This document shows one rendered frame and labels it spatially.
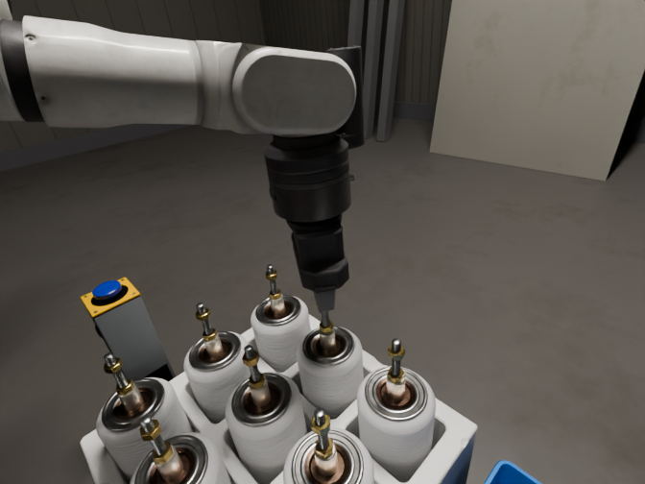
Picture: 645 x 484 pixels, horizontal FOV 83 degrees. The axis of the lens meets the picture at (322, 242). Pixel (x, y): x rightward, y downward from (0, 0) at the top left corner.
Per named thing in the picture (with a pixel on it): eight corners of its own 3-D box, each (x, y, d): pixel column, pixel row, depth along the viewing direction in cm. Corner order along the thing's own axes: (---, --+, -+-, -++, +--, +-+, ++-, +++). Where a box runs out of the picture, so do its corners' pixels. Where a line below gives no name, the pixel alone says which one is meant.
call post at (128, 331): (159, 442, 69) (92, 318, 53) (145, 419, 73) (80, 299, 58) (194, 417, 73) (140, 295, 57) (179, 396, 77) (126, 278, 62)
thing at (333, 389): (355, 391, 66) (349, 316, 57) (373, 440, 58) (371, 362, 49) (303, 405, 65) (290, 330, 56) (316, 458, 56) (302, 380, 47)
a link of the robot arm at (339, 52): (287, 194, 34) (267, 60, 28) (251, 166, 42) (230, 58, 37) (386, 166, 38) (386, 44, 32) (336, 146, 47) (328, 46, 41)
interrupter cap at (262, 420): (253, 369, 50) (252, 366, 50) (302, 385, 47) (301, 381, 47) (220, 416, 44) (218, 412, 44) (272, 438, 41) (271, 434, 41)
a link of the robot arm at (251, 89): (355, 135, 33) (205, 135, 27) (312, 121, 41) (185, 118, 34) (364, 57, 31) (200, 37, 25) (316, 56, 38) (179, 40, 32)
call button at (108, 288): (101, 309, 55) (95, 299, 54) (94, 298, 58) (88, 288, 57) (128, 296, 57) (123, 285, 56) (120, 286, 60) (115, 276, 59)
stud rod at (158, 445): (168, 470, 38) (144, 425, 34) (161, 465, 38) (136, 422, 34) (176, 460, 38) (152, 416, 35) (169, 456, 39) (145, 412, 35)
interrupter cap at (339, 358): (346, 324, 56) (346, 320, 56) (362, 360, 50) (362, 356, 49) (298, 335, 55) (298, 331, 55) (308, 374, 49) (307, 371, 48)
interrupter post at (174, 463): (173, 487, 38) (163, 471, 36) (156, 477, 39) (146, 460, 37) (189, 466, 39) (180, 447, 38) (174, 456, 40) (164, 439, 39)
